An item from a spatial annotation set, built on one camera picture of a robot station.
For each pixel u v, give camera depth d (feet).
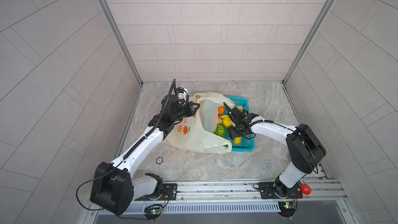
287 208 2.23
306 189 2.31
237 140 2.77
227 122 2.91
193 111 2.19
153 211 2.11
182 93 2.31
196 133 2.33
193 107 2.29
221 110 2.92
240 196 2.32
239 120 2.25
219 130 2.77
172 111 1.99
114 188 1.24
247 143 2.68
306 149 1.57
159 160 2.64
